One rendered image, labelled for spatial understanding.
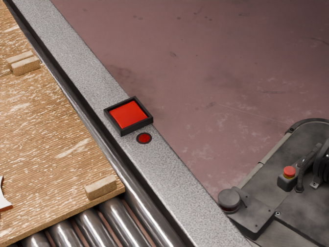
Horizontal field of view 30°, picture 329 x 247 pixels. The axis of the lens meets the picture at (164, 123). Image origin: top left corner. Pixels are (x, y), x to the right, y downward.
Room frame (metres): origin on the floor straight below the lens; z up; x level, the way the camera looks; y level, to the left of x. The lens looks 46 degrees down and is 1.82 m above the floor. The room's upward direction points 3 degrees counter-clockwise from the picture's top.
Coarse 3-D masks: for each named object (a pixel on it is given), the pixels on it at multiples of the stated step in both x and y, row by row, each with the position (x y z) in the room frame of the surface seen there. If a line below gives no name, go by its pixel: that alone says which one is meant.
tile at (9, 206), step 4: (0, 176) 0.73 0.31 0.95; (0, 180) 0.72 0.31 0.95; (0, 184) 0.71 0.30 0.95; (0, 188) 0.70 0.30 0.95; (0, 192) 0.69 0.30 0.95; (0, 196) 0.68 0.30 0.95; (0, 200) 0.67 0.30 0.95; (4, 200) 0.67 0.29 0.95; (0, 204) 0.66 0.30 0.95; (4, 204) 0.66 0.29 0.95; (8, 204) 0.66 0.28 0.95; (0, 208) 0.66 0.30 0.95; (4, 208) 0.66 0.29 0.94; (8, 208) 0.66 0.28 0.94
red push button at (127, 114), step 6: (132, 102) 0.92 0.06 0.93; (120, 108) 0.91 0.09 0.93; (126, 108) 0.91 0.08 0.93; (132, 108) 0.90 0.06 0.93; (138, 108) 0.90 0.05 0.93; (114, 114) 0.89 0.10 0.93; (120, 114) 0.89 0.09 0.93; (126, 114) 0.89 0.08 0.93; (132, 114) 0.89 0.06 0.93; (138, 114) 0.89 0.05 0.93; (144, 114) 0.89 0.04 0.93; (120, 120) 0.87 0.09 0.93; (126, 120) 0.87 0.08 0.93; (132, 120) 0.87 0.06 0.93; (138, 120) 0.87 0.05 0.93; (120, 126) 0.86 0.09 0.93; (126, 126) 0.85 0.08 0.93
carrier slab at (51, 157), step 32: (0, 96) 0.96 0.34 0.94; (32, 96) 0.95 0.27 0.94; (64, 96) 0.95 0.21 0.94; (0, 128) 0.86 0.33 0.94; (32, 128) 0.86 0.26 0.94; (64, 128) 0.85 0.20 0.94; (0, 160) 0.78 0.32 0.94; (32, 160) 0.77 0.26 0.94; (64, 160) 0.77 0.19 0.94; (96, 160) 0.76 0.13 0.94; (32, 192) 0.70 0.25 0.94; (64, 192) 0.69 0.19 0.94; (0, 224) 0.63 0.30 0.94; (32, 224) 0.62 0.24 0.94
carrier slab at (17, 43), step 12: (0, 0) 1.31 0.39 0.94; (0, 12) 1.26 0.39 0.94; (0, 24) 1.21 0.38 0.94; (12, 24) 1.21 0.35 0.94; (0, 36) 1.16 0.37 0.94; (12, 36) 1.16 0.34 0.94; (24, 36) 1.16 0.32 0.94; (0, 48) 1.12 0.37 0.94; (12, 48) 1.12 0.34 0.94; (24, 48) 1.11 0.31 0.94; (0, 60) 1.08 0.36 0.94; (0, 72) 1.04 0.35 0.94; (12, 72) 1.03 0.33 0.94
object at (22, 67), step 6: (24, 60) 1.04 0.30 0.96; (30, 60) 1.04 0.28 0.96; (36, 60) 1.04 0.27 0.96; (12, 66) 1.02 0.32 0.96; (18, 66) 1.02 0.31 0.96; (24, 66) 1.03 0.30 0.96; (30, 66) 1.03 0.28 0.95; (36, 66) 1.04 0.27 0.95; (18, 72) 1.02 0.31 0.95; (24, 72) 1.02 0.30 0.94
